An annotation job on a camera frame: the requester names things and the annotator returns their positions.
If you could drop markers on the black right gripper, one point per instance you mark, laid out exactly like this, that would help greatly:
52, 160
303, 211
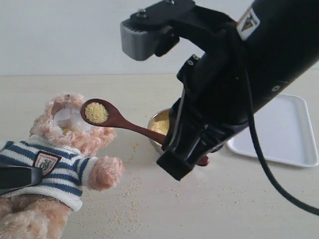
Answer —
211, 110

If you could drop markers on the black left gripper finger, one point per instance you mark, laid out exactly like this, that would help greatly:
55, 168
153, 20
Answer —
16, 177

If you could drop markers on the tan teddy bear striped sweater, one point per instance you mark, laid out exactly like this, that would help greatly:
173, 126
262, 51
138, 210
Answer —
64, 148

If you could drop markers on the dark red wooden spoon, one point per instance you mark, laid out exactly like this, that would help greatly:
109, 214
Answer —
99, 112

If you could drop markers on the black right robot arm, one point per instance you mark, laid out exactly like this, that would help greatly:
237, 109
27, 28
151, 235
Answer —
245, 64

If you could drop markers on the steel bowl of yellow grain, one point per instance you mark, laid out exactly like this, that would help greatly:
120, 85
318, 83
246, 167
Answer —
159, 123

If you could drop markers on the white plastic tray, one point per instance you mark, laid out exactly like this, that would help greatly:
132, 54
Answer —
285, 132

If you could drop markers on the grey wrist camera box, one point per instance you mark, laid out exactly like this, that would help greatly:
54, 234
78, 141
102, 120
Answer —
156, 29

